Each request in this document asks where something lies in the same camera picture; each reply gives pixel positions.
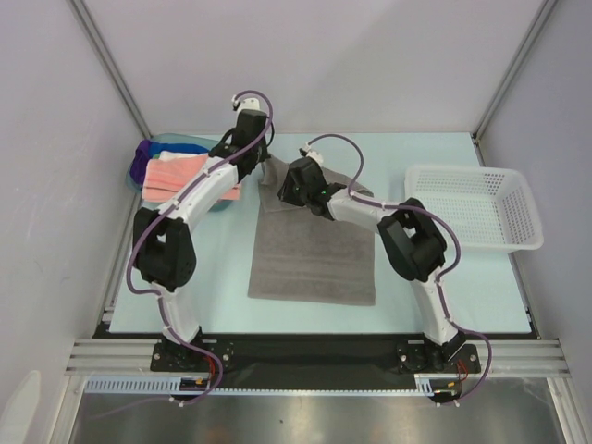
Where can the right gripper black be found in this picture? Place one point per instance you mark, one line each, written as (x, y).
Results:
(287, 193)

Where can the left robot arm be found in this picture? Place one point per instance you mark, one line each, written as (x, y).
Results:
(163, 257)

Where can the translucent blue towel tray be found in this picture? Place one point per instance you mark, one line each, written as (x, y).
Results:
(172, 138)

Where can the slotted white cable duct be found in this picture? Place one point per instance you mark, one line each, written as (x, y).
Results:
(171, 386)

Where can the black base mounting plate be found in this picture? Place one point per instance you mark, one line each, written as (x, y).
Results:
(318, 361)

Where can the pink striped towel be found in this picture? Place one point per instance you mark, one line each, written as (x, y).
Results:
(182, 178)

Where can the white perforated plastic basket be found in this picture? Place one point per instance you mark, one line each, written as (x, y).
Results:
(489, 209)

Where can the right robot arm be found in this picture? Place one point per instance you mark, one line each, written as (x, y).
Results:
(413, 243)

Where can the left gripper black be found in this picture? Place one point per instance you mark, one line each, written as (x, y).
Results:
(264, 153)

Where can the blue towel in tray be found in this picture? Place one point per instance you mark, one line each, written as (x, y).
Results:
(156, 148)

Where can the white towel in tray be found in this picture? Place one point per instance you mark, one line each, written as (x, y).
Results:
(168, 156)

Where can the purple towel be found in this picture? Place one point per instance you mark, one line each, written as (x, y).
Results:
(138, 166)

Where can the grey terry towel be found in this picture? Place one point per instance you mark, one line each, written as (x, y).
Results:
(300, 257)

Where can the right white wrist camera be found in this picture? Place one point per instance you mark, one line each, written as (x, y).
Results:
(308, 151)

